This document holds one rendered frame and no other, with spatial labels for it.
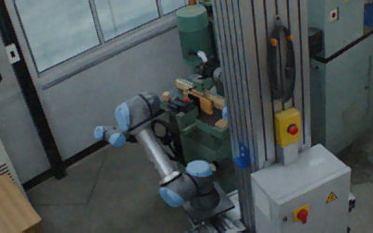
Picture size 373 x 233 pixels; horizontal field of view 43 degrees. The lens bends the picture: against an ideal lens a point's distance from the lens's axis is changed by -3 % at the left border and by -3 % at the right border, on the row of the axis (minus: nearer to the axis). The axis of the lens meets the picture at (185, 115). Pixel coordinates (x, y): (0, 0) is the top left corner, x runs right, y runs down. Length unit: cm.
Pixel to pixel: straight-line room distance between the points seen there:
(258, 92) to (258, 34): 22
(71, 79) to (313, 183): 256
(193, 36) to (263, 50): 107
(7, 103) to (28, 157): 52
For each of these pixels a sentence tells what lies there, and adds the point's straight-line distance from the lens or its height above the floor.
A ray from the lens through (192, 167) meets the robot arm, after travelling 230.
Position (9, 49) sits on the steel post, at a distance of 362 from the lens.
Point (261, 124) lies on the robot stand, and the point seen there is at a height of 144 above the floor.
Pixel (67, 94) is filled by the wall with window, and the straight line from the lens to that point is 403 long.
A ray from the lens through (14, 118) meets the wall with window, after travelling 392.
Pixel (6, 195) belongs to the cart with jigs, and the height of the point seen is 53.
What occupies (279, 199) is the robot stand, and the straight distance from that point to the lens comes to 183.
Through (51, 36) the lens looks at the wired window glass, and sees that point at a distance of 392.
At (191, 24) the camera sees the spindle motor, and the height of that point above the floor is 146.
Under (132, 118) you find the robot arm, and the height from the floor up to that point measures 133.
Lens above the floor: 251
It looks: 33 degrees down
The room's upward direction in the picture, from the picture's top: 11 degrees counter-clockwise
